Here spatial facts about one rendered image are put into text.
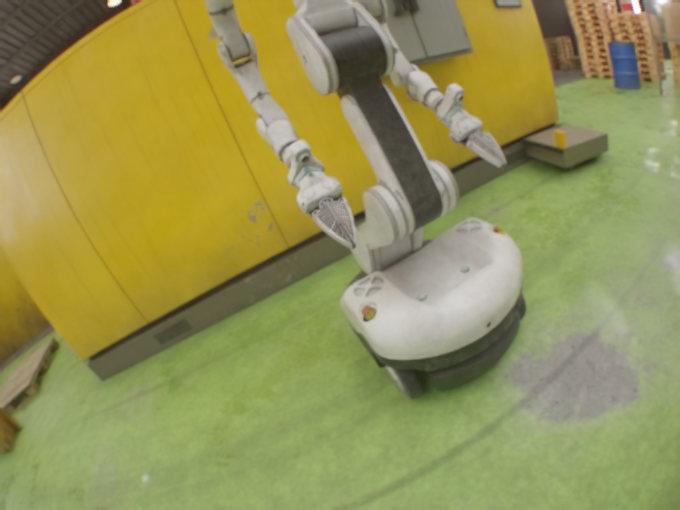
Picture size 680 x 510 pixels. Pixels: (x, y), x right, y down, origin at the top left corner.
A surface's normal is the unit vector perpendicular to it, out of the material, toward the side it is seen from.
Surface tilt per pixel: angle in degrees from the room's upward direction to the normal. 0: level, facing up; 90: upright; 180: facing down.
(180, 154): 90
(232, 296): 90
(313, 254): 90
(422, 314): 34
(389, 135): 70
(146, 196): 90
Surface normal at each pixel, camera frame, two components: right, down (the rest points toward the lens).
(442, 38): 0.31, 0.37
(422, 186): 0.19, 0.05
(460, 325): -0.11, -0.07
